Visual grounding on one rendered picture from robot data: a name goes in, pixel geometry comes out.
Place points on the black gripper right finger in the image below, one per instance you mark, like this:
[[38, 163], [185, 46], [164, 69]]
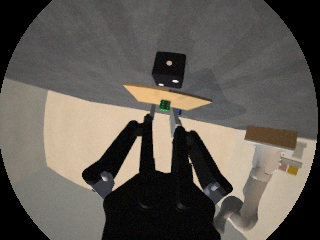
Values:
[[213, 183]]

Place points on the tan square mat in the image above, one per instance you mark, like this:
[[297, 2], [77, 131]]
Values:
[[154, 95]]

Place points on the green die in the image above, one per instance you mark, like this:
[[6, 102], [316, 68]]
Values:
[[164, 105]]

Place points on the black die with white pips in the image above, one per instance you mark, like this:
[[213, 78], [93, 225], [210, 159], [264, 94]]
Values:
[[168, 69]]

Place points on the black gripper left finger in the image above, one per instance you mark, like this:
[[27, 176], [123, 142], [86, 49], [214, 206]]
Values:
[[99, 176]]

